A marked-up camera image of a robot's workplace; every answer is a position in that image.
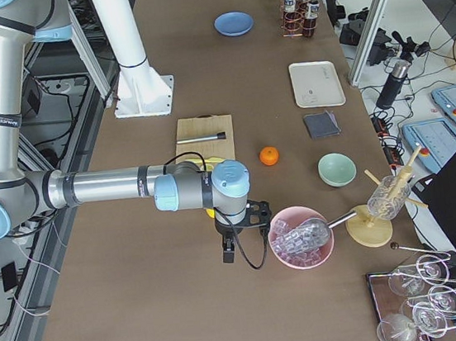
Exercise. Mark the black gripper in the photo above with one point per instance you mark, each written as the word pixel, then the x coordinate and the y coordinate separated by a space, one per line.
pixel 226 230

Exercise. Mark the orange fruit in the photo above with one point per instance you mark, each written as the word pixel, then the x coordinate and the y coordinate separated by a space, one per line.
pixel 269 155

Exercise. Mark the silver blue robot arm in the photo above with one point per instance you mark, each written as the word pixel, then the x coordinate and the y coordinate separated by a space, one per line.
pixel 174 186

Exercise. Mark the blue plate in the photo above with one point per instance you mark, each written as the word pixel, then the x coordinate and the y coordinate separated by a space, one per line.
pixel 233 23

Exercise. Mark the yellow lemon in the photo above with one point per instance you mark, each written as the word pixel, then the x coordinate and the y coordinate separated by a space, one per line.
pixel 211 213

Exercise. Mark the pink bowl with ice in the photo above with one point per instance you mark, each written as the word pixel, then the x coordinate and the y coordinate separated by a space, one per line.
pixel 282 239

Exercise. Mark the metal ice scoop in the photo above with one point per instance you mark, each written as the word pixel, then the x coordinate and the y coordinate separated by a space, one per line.
pixel 315 232

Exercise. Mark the silver black-tipped cylinder tool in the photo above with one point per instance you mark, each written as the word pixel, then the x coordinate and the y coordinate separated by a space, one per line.
pixel 202 138

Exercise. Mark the wooden cutting board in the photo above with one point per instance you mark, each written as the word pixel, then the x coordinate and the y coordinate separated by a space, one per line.
pixel 207 125

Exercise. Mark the green bowl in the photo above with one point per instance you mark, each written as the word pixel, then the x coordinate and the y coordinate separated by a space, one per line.
pixel 336 170

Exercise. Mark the wooden cup tree stand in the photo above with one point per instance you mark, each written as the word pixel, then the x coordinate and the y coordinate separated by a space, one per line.
pixel 371 226

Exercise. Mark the grey folded cloth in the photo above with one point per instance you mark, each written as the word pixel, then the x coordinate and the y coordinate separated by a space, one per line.
pixel 321 125

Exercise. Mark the clear glass cup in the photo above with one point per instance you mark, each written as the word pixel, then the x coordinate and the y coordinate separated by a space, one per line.
pixel 388 199

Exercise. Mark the cream rectangular tray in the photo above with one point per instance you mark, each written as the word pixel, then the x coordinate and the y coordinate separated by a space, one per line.
pixel 316 84

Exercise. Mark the wine glass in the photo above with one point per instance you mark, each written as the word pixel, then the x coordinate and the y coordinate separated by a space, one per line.
pixel 443 299
pixel 429 320
pixel 405 281
pixel 432 270

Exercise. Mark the black thermos bottle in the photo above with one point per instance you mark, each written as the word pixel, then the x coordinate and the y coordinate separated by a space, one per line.
pixel 393 84

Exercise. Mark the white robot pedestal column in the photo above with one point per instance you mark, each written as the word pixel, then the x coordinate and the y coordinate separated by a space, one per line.
pixel 141 90

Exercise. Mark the copper wire bottle rack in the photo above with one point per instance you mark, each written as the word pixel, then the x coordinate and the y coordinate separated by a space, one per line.
pixel 294 27

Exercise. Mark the aluminium frame post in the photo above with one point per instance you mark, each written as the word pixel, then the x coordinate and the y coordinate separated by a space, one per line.
pixel 366 40

